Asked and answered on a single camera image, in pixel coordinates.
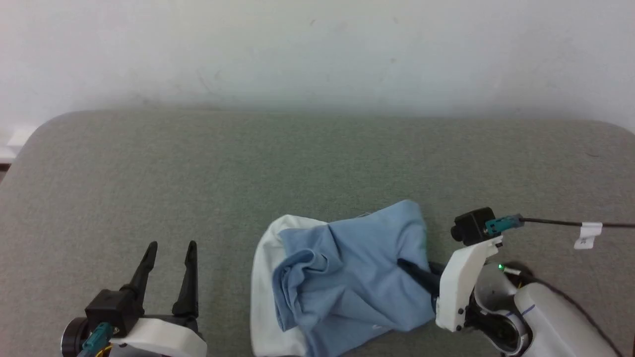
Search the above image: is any grey fabric sofa cushion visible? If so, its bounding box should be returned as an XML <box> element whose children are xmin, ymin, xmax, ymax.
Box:
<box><xmin>0</xmin><ymin>109</ymin><xmax>635</xmax><ymax>357</ymax></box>

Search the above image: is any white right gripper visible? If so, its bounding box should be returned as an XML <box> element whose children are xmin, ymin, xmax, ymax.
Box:
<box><xmin>396</xmin><ymin>236</ymin><xmax>504</xmax><ymax>333</ymax></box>

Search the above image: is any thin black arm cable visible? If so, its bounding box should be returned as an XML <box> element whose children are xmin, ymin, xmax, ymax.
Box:
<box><xmin>504</xmin><ymin>262</ymin><xmax>623</xmax><ymax>357</ymax></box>

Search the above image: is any white cable tag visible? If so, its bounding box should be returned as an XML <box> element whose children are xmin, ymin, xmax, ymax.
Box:
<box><xmin>574</xmin><ymin>222</ymin><xmax>604</xmax><ymax>250</ymax></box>

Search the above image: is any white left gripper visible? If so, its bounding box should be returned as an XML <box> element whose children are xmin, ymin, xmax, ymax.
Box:
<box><xmin>109</xmin><ymin>240</ymin><xmax>208</xmax><ymax>357</ymax></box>

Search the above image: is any right camera cable, green plug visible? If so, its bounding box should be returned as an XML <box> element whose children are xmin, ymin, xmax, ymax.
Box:
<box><xmin>485</xmin><ymin>214</ymin><xmax>635</xmax><ymax>237</ymax></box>

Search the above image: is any camera cable, green plug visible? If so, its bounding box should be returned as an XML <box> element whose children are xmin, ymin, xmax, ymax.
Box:
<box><xmin>485</xmin><ymin>214</ymin><xmax>635</xmax><ymax>237</ymax></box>
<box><xmin>77</xmin><ymin>322</ymin><xmax>114</xmax><ymax>357</ymax></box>

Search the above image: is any left camera cable, green plug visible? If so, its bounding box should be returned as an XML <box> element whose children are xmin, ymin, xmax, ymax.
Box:
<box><xmin>77</xmin><ymin>322</ymin><xmax>114</xmax><ymax>357</ymax></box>

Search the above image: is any light blue and white garment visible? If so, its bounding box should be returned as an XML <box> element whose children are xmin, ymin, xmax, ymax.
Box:
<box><xmin>250</xmin><ymin>199</ymin><xmax>438</xmax><ymax>357</ymax></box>

